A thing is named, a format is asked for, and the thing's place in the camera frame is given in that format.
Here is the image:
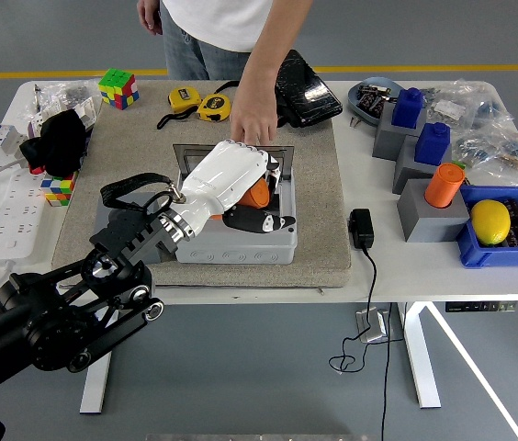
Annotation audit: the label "person's left hand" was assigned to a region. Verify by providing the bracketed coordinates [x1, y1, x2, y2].
[230, 86, 281, 148]

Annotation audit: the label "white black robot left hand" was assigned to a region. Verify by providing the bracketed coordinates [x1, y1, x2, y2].
[174, 140, 298, 236]

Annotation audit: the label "person's right hand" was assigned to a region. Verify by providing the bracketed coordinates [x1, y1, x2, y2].
[136, 0, 164, 36]

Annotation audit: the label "orange cylinder battery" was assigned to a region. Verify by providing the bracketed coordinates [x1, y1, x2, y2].
[210, 178, 273, 222]
[424, 163, 466, 209]

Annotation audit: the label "grey electrical box with lid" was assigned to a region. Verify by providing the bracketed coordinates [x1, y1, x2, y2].
[169, 143, 298, 265]

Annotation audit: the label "grey-brown mat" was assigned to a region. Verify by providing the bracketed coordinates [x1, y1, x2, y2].
[51, 80, 353, 289]

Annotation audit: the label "yellow tape measure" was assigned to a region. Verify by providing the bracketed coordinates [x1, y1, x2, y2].
[156, 86, 204, 130]
[197, 93, 232, 123]

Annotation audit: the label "person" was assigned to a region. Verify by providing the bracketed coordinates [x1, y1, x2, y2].
[136, 0, 315, 148]

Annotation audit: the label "large colourful puzzle cube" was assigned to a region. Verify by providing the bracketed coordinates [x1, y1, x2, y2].
[97, 67, 141, 111]

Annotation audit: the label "blue-grey shallow dish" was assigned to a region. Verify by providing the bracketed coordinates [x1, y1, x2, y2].
[347, 76, 407, 126]

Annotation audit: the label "clear bags of small parts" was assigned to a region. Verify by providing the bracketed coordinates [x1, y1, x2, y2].
[33, 80, 104, 134]

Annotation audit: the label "dark component pack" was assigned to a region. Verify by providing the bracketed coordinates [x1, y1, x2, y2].
[357, 85, 388, 116]

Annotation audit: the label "grey holder block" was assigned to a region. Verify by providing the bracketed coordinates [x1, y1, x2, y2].
[391, 135, 453, 195]
[372, 103, 428, 162]
[397, 178, 471, 243]

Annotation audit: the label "black power adapter plug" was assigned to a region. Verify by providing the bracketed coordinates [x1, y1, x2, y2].
[348, 208, 376, 251]

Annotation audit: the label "blue square bottle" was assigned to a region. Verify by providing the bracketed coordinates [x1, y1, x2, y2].
[413, 121, 452, 166]
[391, 87, 427, 130]

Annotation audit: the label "black cloth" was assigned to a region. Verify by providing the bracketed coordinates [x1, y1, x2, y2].
[18, 108, 91, 178]

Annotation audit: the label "small colourful puzzle cube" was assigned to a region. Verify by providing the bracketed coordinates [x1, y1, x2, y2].
[40, 172, 79, 207]

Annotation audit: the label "clear bag of white parts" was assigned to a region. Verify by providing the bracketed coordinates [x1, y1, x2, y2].
[425, 87, 471, 130]

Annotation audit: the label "white power strip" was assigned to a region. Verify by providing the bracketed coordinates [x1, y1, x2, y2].
[0, 167, 65, 266]

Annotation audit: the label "white table leg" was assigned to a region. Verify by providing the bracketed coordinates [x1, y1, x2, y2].
[78, 303, 121, 414]
[396, 301, 443, 410]

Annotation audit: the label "clear bag of blue parts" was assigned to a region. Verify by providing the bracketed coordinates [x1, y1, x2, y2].
[465, 79, 517, 135]

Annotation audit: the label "clear bag of resistors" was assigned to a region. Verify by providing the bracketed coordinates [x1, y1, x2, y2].
[451, 124, 518, 180]

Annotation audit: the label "yellow lemon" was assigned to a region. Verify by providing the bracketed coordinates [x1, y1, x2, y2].
[470, 199, 512, 246]

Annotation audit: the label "blue plastic bin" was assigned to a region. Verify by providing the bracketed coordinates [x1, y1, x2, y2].
[456, 185, 518, 270]

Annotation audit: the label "black table control panel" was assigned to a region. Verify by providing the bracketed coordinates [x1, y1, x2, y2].
[445, 300, 518, 313]

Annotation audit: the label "black pouch with strap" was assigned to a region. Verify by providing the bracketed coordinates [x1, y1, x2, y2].
[215, 49, 344, 130]

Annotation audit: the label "thin black adapter cord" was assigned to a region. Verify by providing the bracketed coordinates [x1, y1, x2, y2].
[328, 247, 407, 374]

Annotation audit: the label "silver metal bracket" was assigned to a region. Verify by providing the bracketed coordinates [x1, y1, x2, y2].
[355, 308, 389, 345]

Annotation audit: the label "black hanging cable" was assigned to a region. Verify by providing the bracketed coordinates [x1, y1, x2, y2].
[379, 301, 394, 441]

